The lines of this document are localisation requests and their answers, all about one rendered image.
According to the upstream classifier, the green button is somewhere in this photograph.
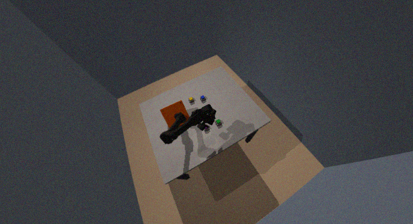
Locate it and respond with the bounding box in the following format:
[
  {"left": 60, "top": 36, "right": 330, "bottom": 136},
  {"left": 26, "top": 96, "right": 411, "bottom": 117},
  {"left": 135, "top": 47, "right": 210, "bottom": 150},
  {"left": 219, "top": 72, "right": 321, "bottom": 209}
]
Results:
[{"left": 215, "top": 119, "right": 222, "bottom": 126}]

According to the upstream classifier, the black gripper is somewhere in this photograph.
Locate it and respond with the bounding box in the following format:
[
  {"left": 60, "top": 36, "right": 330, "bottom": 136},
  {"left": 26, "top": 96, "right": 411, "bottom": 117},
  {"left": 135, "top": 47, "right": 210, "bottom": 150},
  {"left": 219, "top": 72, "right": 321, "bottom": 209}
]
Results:
[{"left": 197, "top": 108, "right": 216, "bottom": 131}]

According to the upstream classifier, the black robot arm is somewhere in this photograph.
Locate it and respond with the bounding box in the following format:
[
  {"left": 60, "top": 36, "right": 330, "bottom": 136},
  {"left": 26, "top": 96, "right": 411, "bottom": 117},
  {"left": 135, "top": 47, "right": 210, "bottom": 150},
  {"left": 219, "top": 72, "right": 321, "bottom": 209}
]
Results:
[{"left": 160, "top": 104, "right": 215, "bottom": 144}]

